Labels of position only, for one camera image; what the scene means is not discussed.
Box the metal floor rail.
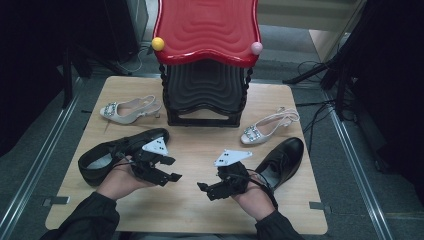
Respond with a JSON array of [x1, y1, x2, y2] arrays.
[[322, 89, 395, 240], [0, 78, 84, 232]]

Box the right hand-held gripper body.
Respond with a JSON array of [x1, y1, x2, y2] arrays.
[[213, 148, 253, 198]]

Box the person's left hand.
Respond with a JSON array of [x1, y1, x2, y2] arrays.
[[96, 164, 156, 201]]

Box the black floor cables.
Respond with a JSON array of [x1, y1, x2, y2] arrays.
[[295, 59, 336, 156]]

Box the white floor cable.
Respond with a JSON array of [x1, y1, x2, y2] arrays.
[[116, 46, 153, 75]]

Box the hand-held gripper cable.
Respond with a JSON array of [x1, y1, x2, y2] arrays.
[[114, 151, 135, 168], [248, 169, 280, 211]]

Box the white slingback heel shoe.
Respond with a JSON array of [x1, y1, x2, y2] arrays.
[[239, 106, 301, 146], [99, 94, 163, 126]]

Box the person's right hand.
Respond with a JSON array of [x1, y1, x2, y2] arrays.
[[232, 181, 276, 222]]

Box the black leather shoe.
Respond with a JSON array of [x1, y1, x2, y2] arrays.
[[77, 127, 170, 187], [254, 137, 305, 194]]

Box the pink ball knob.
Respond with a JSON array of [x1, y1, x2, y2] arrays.
[[250, 41, 264, 56]]

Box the red and black shoe rack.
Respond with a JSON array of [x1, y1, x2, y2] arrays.
[[151, 0, 264, 128]]

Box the yellow ball knob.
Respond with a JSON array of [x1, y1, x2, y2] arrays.
[[151, 37, 166, 52]]

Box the black metal stand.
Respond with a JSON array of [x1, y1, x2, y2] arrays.
[[61, 43, 132, 109]]

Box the left hand-held gripper cable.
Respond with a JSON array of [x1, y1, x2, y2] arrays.
[[114, 151, 135, 168]]

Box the grey table bracket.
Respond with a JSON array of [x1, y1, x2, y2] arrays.
[[42, 195, 71, 208], [308, 201, 333, 215]]

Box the black tripod stand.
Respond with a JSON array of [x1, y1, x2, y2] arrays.
[[282, 49, 354, 121]]

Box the right hand-held gripper cable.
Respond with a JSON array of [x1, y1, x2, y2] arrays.
[[248, 169, 280, 211]]

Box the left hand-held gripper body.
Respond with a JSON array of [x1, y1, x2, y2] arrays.
[[129, 136, 171, 187]]

